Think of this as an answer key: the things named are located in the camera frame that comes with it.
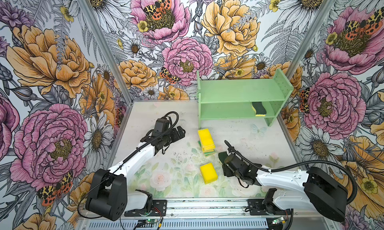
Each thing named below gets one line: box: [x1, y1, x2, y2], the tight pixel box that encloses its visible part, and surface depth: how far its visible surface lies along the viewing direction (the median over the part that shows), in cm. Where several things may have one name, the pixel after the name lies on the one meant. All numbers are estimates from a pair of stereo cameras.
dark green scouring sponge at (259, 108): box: [251, 101, 267, 117], surface depth 101 cm
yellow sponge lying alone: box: [200, 162, 219, 185], surface depth 83 cm
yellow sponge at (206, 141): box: [197, 128, 216, 153], surface depth 91 cm
